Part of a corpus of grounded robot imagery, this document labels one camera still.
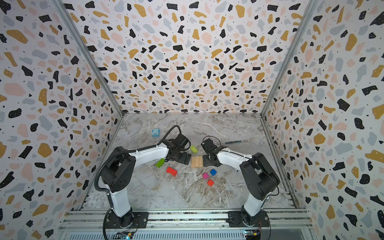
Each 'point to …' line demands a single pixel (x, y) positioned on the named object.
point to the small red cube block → (210, 183)
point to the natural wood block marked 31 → (194, 161)
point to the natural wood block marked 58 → (201, 161)
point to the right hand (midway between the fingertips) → (208, 158)
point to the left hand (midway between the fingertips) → (183, 156)
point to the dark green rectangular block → (160, 162)
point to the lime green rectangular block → (194, 149)
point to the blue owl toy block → (156, 132)
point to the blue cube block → (213, 172)
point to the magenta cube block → (205, 175)
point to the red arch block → (171, 171)
